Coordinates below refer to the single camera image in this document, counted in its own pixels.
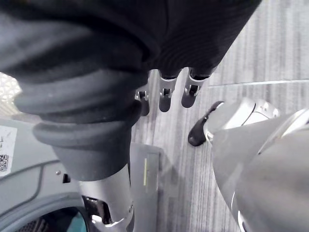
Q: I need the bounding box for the grey front-loading washing machine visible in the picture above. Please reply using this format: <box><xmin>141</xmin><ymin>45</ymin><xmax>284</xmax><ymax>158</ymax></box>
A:
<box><xmin>0</xmin><ymin>117</ymin><xmax>165</xmax><ymax>232</ymax></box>

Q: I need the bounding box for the teal garment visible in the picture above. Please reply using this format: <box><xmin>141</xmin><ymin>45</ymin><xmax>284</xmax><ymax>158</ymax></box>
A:
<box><xmin>71</xmin><ymin>212</ymin><xmax>85</xmax><ymax>232</ymax></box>

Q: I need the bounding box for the white QR code sticker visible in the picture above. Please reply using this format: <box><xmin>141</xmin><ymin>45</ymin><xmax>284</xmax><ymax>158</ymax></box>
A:
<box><xmin>0</xmin><ymin>125</ymin><xmax>18</xmax><ymax>177</ymax></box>

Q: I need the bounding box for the dark robot foot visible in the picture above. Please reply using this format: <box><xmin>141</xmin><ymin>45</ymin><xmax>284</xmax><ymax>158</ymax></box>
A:
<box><xmin>187</xmin><ymin>101</ymin><xmax>225</xmax><ymax>147</ymax></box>

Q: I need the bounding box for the silver robot leg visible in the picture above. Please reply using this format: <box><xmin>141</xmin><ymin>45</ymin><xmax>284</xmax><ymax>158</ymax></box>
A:
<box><xmin>204</xmin><ymin>97</ymin><xmax>309</xmax><ymax>232</ymax></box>

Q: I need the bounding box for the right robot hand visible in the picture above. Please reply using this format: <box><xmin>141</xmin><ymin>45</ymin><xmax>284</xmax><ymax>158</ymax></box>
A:
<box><xmin>0</xmin><ymin>0</ymin><xmax>263</xmax><ymax>232</ymax></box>

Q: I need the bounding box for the white plastic laundry basket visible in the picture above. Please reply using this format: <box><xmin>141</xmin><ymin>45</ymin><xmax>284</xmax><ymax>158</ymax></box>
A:
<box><xmin>0</xmin><ymin>72</ymin><xmax>23</xmax><ymax>117</ymax></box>

